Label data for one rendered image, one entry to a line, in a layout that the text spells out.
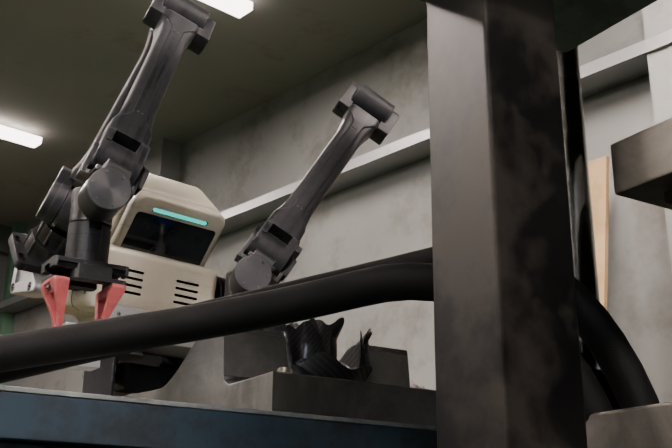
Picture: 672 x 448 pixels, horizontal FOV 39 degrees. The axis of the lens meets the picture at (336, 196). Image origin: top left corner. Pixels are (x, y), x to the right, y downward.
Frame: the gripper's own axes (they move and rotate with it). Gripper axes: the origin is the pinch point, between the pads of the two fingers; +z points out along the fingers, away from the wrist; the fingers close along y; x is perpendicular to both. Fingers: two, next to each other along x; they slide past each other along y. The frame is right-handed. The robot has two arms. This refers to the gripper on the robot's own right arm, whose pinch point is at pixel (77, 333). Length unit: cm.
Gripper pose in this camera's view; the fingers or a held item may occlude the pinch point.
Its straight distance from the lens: 130.6
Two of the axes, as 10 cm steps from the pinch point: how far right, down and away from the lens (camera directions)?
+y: 8.5, 1.9, 4.9
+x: -5.2, 2.7, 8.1
